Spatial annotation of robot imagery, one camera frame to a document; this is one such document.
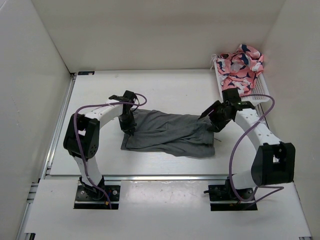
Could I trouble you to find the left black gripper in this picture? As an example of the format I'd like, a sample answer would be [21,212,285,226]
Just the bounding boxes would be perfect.
[118,110,137,136]

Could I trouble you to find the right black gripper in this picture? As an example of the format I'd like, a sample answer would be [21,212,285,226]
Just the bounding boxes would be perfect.
[199,100,232,133]

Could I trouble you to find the grey shorts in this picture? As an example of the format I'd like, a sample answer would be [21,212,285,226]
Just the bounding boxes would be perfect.
[120,109,216,159]

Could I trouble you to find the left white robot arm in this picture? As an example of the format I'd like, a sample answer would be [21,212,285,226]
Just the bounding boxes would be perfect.
[63,100,136,200]

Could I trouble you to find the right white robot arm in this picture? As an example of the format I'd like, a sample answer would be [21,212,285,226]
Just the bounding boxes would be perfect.
[200,100,296,200]

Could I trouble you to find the pink patterned shorts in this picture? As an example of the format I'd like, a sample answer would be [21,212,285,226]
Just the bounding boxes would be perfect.
[213,44,264,96]

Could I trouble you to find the white plastic basket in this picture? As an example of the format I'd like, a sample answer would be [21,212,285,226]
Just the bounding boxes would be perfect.
[210,54,270,106]

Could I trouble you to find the dark label sticker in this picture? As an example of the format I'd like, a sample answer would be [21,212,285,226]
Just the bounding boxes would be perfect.
[77,71,95,76]

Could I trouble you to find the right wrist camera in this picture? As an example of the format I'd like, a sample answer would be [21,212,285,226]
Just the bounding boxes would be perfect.
[222,88,242,103]

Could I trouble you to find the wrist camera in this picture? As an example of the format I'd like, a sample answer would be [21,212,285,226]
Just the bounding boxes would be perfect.
[108,90,138,104]
[222,88,242,103]

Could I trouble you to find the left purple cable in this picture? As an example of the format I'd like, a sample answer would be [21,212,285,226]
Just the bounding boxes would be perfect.
[73,93,148,209]

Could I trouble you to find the purple cable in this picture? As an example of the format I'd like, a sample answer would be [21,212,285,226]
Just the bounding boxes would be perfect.
[229,94,285,203]
[73,93,148,209]

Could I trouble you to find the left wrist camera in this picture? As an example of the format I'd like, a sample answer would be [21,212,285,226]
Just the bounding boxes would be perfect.
[108,90,138,104]

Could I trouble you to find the aluminium frame rail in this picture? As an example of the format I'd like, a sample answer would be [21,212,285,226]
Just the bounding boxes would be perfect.
[103,174,229,181]

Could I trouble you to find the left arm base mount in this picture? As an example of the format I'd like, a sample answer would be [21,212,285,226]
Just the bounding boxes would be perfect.
[73,178,121,210]

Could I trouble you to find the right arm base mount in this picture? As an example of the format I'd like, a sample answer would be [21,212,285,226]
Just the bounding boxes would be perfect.
[203,179,258,212]

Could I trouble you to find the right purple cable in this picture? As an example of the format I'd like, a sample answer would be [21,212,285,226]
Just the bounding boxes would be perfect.
[229,94,285,203]

